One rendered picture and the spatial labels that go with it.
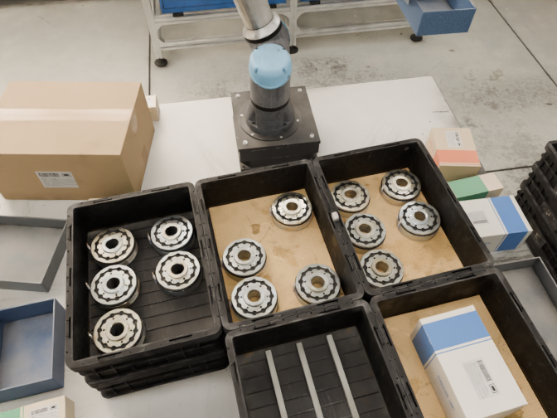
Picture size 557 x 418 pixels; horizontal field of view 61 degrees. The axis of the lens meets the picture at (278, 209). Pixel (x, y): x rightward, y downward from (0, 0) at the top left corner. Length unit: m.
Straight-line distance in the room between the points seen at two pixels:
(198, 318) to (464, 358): 0.56
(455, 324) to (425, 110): 0.92
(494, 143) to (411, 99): 1.09
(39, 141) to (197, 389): 0.78
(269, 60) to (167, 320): 0.73
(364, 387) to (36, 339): 0.79
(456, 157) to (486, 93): 1.61
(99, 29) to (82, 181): 2.23
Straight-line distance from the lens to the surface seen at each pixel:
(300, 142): 1.42
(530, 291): 1.40
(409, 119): 1.70
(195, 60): 3.12
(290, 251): 1.15
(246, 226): 1.19
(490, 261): 1.12
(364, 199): 1.22
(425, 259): 1.19
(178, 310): 1.10
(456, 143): 1.55
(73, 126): 1.44
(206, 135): 1.60
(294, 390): 1.02
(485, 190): 1.47
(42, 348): 1.31
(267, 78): 1.31
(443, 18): 1.41
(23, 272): 1.43
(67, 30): 3.64
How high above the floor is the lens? 1.81
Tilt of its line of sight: 54 degrees down
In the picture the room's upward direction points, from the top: straight up
